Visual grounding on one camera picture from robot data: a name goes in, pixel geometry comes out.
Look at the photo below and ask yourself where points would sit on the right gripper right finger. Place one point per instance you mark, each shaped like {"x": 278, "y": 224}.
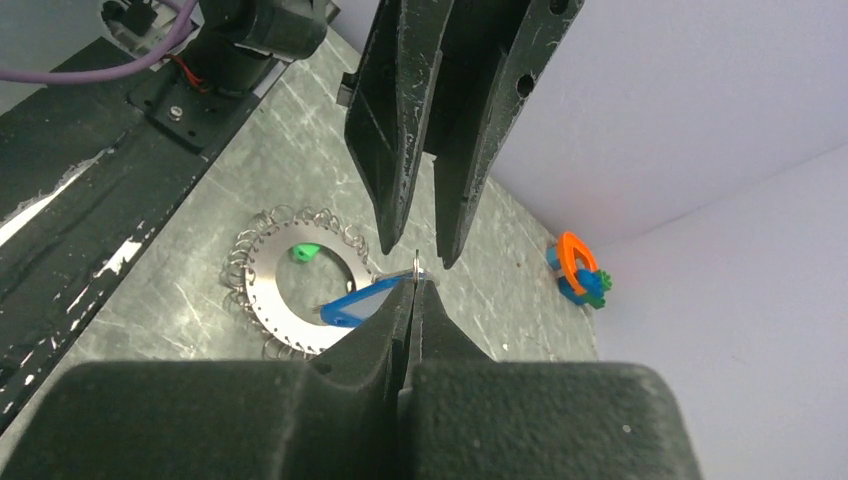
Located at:
{"x": 470, "y": 417}

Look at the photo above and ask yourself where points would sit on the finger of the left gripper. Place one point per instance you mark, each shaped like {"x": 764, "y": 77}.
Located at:
{"x": 391, "y": 94}
{"x": 497, "y": 53}

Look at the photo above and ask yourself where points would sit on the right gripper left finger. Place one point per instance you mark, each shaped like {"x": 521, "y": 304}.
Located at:
{"x": 334, "y": 417}

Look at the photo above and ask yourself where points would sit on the blue key tag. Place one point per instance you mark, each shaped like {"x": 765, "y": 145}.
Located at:
{"x": 354, "y": 308}

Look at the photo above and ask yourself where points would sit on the green key tag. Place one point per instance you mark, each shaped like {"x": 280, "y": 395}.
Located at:
{"x": 305, "y": 252}

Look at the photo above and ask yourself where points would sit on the green toy block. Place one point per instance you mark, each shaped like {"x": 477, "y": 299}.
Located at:
{"x": 600, "y": 282}

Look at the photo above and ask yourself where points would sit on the blue toy block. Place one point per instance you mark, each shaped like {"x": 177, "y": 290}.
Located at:
{"x": 566, "y": 290}

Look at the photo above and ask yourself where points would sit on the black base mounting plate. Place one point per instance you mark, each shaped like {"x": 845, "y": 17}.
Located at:
{"x": 123, "y": 156}

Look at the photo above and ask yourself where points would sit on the orange ring toy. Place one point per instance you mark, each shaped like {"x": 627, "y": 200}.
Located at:
{"x": 572, "y": 253}

